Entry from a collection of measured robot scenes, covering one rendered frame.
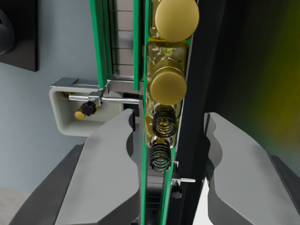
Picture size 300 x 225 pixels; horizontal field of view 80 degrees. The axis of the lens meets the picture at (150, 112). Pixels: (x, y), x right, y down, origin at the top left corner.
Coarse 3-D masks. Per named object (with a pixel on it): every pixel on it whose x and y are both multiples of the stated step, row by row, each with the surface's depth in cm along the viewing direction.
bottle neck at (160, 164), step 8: (152, 144) 26; (160, 144) 25; (168, 144) 26; (152, 152) 25; (160, 152) 24; (168, 152) 24; (152, 160) 24; (160, 160) 26; (168, 160) 23; (152, 168) 24; (160, 168) 25; (168, 168) 24
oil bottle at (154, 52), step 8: (152, 40) 24; (160, 40) 24; (152, 48) 22; (160, 48) 22; (168, 48) 22; (176, 48) 22; (184, 48) 22; (152, 56) 22; (160, 56) 22; (176, 56) 22; (184, 56) 22; (152, 64) 22; (184, 64) 23; (184, 72) 23
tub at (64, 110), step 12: (108, 96) 61; (120, 96) 53; (60, 108) 58; (72, 108) 64; (108, 108) 63; (120, 108) 55; (60, 120) 59; (72, 120) 66; (84, 120) 66; (96, 120) 66; (108, 120) 66; (72, 132) 61; (84, 132) 61
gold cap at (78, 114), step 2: (80, 106) 63; (80, 108) 61; (78, 110) 60; (80, 110) 60; (76, 112) 60; (78, 112) 60; (80, 112) 60; (76, 114) 60; (78, 114) 60; (80, 114) 60; (82, 114) 60; (84, 114) 60; (76, 116) 60; (78, 116) 60; (80, 116) 60; (82, 116) 60; (84, 116) 60; (78, 118) 61; (80, 118) 61; (82, 118) 61
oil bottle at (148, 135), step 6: (144, 120) 30; (150, 120) 28; (144, 126) 29; (150, 126) 28; (144, 132) 30; (150, 132) 28; (144, 138) 30; (150, 138) 28; (174, 138) 28; (150, 144) 29; (174, 144) 29
